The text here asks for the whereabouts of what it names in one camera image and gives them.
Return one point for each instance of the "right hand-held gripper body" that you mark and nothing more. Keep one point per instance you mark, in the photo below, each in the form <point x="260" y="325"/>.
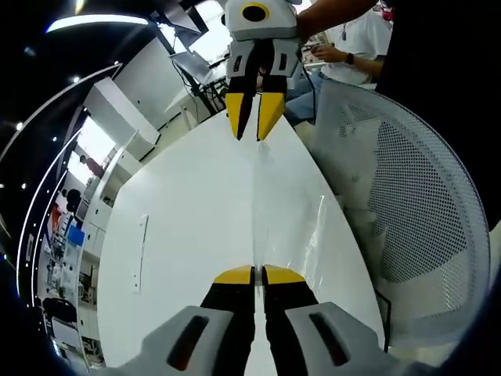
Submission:
<point x="262" y="23"/>

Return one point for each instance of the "white counter row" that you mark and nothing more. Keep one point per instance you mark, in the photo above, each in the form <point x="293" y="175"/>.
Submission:
<point x="94" y="235"/>

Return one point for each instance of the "blue box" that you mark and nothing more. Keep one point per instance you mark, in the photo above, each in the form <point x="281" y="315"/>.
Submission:
<point x="75" y="238"/>

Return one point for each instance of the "black tripod stand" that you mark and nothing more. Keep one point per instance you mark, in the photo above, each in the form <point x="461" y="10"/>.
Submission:
<point x="203" y="94"/>

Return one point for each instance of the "white mesh chair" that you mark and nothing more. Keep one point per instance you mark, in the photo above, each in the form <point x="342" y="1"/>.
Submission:
<point x="411" y="176"/>

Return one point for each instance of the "grey laptop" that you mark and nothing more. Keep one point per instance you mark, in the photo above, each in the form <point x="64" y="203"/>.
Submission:
<point x="193" y="66"/>

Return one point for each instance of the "slim white pillar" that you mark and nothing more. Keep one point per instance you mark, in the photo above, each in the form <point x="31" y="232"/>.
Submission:
<point x="117" y="113"/>

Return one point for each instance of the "person's black shirt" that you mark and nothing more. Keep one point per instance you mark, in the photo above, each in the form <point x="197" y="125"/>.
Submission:
<point x="430" y="58"/>

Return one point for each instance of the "clear food packaging bag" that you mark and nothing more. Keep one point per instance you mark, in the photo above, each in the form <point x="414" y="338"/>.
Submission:
<point x="289" y="243"/>

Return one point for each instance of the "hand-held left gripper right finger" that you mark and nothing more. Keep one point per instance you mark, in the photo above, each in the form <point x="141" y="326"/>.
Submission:
<point x="289" y="313"/>

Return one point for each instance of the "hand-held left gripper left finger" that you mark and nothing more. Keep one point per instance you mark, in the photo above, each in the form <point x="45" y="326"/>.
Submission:
<point x="219" y="313"/>

